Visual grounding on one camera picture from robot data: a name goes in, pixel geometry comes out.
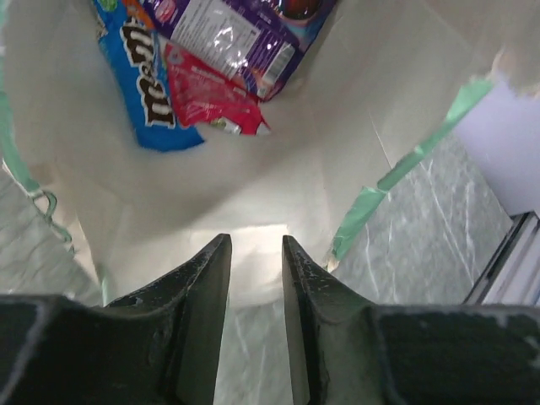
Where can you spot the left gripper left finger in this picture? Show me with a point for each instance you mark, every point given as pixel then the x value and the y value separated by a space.
pixel 157 345

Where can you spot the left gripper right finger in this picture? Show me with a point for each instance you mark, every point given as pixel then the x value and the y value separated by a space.
pixel 345 349

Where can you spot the red snack packet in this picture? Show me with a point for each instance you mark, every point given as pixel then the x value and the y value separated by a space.
pixel 199 94

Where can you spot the decorated paper gift bag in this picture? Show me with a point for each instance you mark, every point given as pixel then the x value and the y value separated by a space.
pixel 379 79

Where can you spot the blue snack packet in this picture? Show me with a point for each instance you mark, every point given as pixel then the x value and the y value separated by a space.
pixel 131 47

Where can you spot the large purple snack bag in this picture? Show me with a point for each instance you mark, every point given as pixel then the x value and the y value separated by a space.
pixel 256 44

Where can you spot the aluminium rail frame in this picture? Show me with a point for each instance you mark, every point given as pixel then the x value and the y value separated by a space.
pixel 512 274

